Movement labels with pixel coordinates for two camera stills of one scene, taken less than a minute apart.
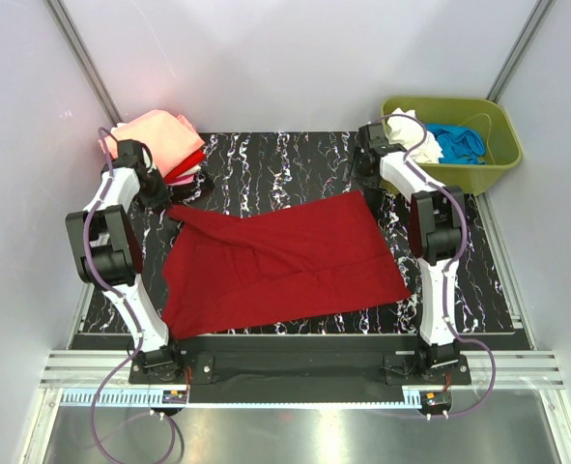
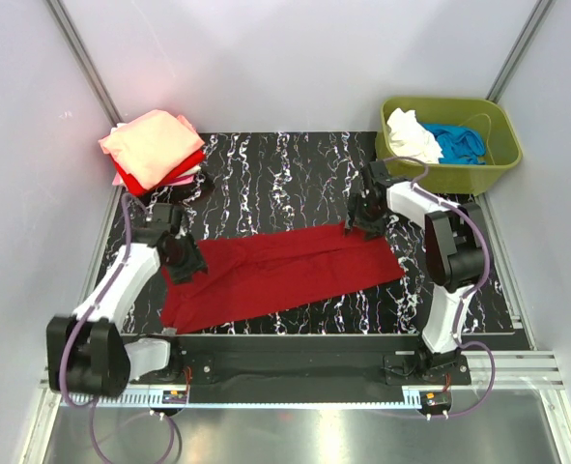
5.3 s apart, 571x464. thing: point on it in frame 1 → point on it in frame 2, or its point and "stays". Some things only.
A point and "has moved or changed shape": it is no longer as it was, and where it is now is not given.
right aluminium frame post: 521,48 stays
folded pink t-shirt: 185,179 stays
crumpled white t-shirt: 404,129 stays
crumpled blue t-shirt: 459,145 stays
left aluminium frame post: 84,60 stays
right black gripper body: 360,177 → 369,215
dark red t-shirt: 295,261 has moved or changed shape
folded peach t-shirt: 166,138 stays
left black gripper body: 154,194 → 177,262
